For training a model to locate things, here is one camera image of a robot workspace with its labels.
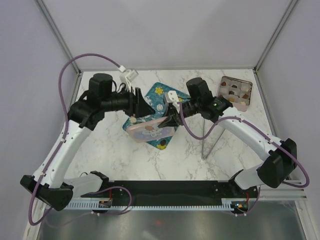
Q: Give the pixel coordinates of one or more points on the metal tongs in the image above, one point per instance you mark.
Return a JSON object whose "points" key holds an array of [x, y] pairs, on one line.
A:
{"points": [[208, 144]]}

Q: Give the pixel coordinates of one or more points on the white cable duct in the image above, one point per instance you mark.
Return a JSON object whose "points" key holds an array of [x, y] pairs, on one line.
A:
{"points": [[224, 204]]}

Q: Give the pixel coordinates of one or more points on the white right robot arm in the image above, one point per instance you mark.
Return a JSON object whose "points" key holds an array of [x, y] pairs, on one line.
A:
{"points": [[279, 157]]}

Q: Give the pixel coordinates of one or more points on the metal tin lid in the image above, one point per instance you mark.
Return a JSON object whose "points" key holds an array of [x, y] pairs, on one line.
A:
{"points": [[149, 131]]}

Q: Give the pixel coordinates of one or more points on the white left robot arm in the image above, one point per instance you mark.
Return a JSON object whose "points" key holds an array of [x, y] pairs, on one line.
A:
{"points": [[48, 182]]}

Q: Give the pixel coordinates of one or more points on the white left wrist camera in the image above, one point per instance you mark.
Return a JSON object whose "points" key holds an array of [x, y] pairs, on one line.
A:
{"points": [[127, 78]]}

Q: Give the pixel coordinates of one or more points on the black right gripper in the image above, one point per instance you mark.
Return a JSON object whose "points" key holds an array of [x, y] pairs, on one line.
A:
{"points": [[171, 120]]}

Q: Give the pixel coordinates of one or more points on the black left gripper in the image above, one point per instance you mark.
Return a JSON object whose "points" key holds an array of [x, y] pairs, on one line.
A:
{"points": [[139, 107]]}

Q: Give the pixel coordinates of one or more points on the pink chocolate tin box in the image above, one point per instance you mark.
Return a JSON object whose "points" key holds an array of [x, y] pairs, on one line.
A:
{"points": [[224, 90]]}

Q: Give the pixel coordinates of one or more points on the teal floral tray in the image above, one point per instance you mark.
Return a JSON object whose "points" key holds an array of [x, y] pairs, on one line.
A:
{"points": [[155, 98]]}

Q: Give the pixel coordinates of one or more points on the dark round chocolate piece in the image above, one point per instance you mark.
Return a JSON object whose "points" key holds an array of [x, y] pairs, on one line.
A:
{"points": [[163, 142]]}

